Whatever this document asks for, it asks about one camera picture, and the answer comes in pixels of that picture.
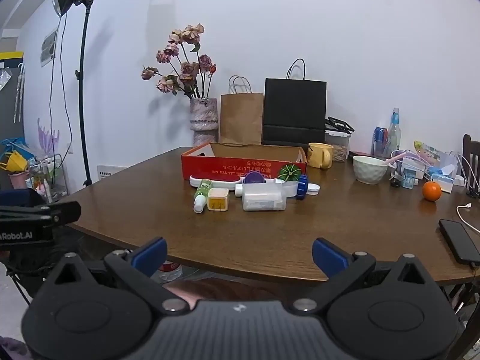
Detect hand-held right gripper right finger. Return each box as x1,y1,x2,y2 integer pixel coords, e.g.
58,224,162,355
290,238,436,314

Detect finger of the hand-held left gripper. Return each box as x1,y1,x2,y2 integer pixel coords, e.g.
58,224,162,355
0,201,82,229

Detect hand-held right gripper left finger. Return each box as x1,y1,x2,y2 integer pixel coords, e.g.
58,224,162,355
44,237,191,314

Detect blue plastic screw cap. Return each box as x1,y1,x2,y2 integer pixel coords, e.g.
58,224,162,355
295,175,309,200

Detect small green spray bottle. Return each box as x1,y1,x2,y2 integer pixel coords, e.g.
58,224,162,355
193,179,213,214

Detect yellow and white charger plug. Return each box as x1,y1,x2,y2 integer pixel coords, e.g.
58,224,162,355
207,188,230,212

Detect white plastic bottle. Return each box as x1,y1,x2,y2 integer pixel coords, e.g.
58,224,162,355
242,183,287,211

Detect red cardboard box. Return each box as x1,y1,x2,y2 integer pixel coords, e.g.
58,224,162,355
181,142,308,181

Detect red label water bottle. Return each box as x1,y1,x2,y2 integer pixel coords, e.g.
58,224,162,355
158,262,184,282

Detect black folding chair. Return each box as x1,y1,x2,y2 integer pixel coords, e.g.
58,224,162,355
0,188,87,304

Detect metal storage cart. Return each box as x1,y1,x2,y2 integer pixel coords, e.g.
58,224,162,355
28,154,70,203

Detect yellow plastic toy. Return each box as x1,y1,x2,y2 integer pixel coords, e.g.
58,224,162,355
0,152,29,173

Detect white bowl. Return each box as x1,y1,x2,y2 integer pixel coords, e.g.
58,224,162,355
352,155,389,185

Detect green striped ball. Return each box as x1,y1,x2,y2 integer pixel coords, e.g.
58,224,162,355
278,164,302,182

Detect yellow mug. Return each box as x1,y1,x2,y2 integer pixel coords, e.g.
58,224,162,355
307,142,334,169

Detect clear storage container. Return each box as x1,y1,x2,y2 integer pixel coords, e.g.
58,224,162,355
325,129,351,163

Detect grey cabinet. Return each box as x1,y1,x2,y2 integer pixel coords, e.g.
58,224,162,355
0,50,25,139

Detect pink spoon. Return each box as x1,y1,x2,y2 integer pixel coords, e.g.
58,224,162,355
379,151,411,166

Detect orange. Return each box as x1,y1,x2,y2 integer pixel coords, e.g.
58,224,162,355
422,181,442,202

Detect blue and red soda can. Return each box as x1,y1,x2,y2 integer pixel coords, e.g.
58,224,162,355
372,127,389,158

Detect black smartphone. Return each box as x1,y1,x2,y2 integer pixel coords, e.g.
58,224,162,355
439,219,480,265

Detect purple plastic bag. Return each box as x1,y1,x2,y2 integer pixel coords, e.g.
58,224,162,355
392,149,432,173

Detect black container lid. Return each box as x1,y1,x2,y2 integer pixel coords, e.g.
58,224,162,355
325,116,355,134

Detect clear glass bottle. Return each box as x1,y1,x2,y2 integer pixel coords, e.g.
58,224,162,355
386,107,402,158

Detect white small box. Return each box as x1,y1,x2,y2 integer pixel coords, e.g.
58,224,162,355
437,174,466,194

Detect blue tissue pack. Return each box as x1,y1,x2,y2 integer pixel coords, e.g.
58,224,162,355
427,164,456,181

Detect pink marbled vase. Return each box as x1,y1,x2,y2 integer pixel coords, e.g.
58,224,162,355
189,97,219,147

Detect colourful snack packet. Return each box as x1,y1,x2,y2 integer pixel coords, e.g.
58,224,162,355
414,140,441,162

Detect black paper bag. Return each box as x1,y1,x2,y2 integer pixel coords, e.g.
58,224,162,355
262,58,328,145

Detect brown paper bag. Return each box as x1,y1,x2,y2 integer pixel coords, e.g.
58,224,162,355
219,76,264,145

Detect dark wooden chair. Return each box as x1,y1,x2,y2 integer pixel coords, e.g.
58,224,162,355
462,134,480,196

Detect dried pink flowers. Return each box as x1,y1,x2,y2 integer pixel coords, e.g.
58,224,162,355
141,23,217,99

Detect black light cable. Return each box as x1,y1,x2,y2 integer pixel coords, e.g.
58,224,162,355
50,15,73,152

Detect white charging cable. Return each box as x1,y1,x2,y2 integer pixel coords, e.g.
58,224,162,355
456,203,480,233

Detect wall poster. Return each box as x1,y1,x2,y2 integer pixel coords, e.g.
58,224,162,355
40,28,59,67

